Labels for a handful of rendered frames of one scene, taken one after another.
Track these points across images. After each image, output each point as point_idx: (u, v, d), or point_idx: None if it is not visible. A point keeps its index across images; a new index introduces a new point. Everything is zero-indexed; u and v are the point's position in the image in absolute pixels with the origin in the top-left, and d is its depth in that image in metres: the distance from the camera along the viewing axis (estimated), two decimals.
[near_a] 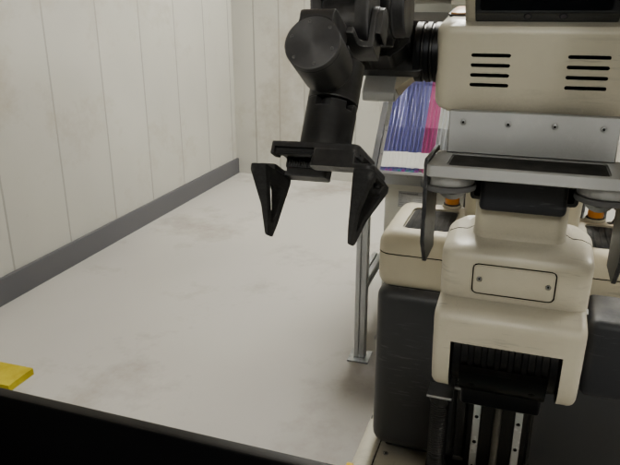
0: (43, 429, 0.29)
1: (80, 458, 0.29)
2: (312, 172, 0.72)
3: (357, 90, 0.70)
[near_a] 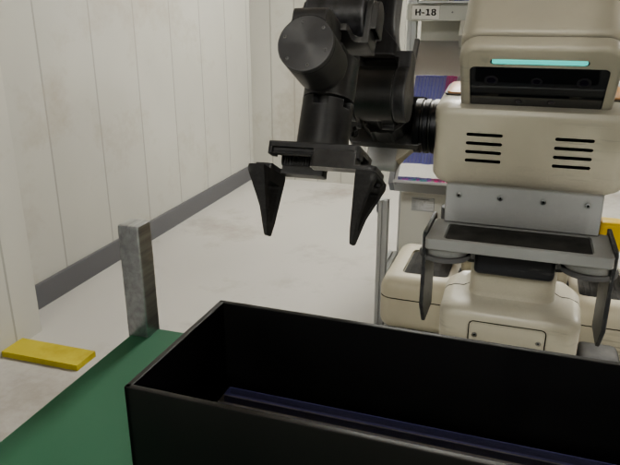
0: (294, 326, 0.63)
1: (312, 338, 0.63)
2: (308, 171, 0.71)
3: (352, 87, 0.69)
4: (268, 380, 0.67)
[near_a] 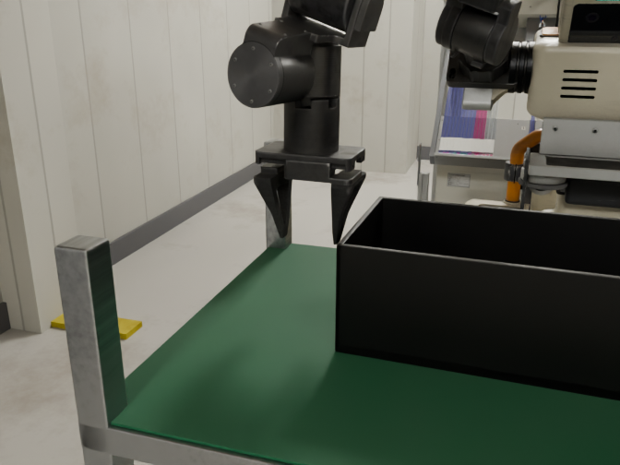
0: (451, 215, 0.71)
1: (467, 226, 0.70)
2: None
3: (332, 81, 0.61)
4: None
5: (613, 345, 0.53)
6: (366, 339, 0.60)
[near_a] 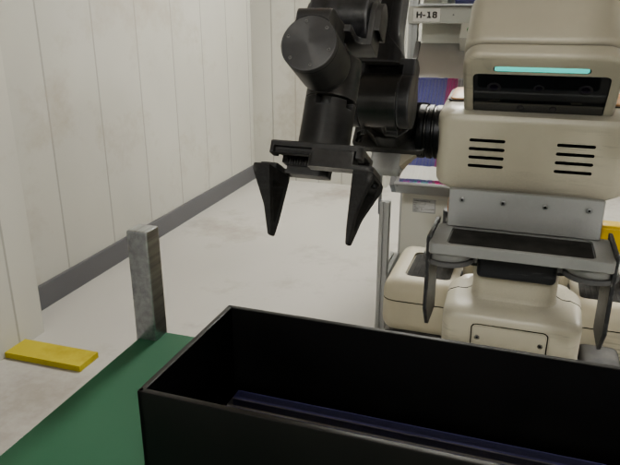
0: (301, 330, 0.65)
1: (318, 342, 0.64)
2: (313, 171, 0.71)
3: (355, 88, 0.69)
4: (276, 384, 0.68)
5: None
6: None
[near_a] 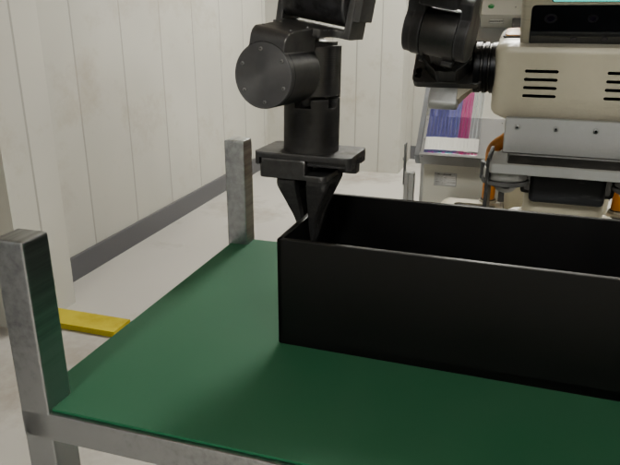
0: (399, 211, 0.73)
1: (414, 221, 0.72)
2: (339, 168, 0.67)
3: (335, 80, 0.62)
4: None
5: (537, 335, 0.55)
6: (307, 329, 0.62)
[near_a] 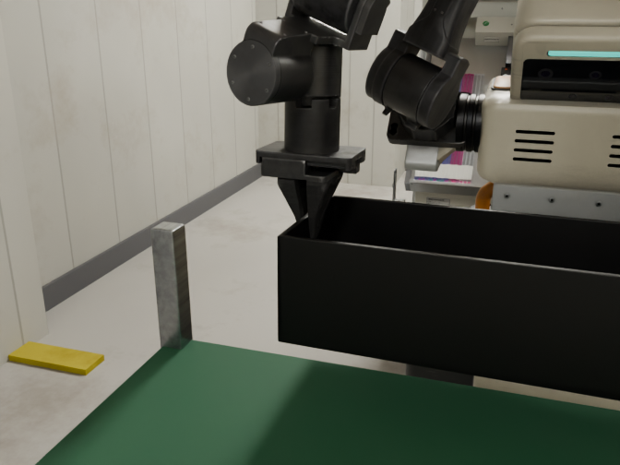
0: (399, 213, 0.73)
1: (414, 224, 0.72)
2: (340, 168, 0.67)
3: (332, 80, 0.62)
4: None
5: (537, 333, 0.54)
6: (307, 328, 0.62)
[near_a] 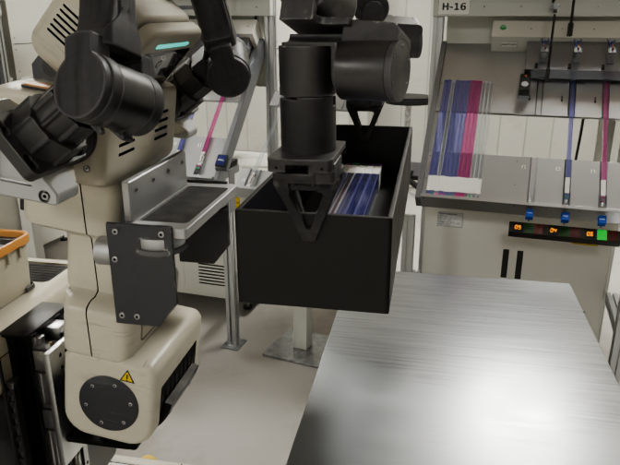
0: (260, 199, 0.77)
1: (264, 204, 0.79)
2: None
3: None
4: None
5: (401, 207, 0.90)
6: (391, 286, 0.72)
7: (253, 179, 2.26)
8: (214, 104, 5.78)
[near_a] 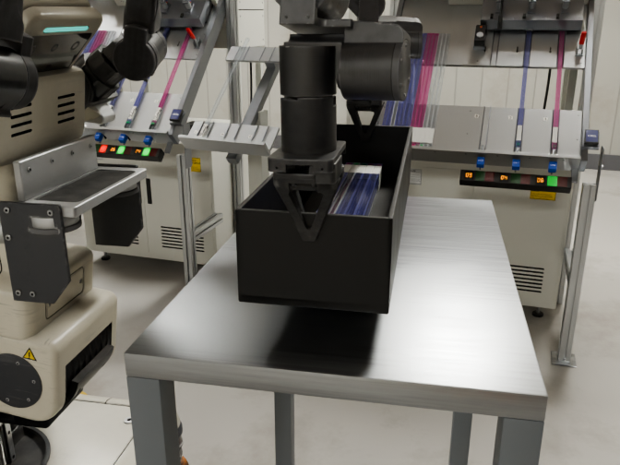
0: (260, 199, 0.77)
1: (264, 204, 0.79)
2: None
3: None
4: None
5: (401, 207, 0.90)
6: (391, 286, 0.72)
7: (205, 131, 2.24)
8: None
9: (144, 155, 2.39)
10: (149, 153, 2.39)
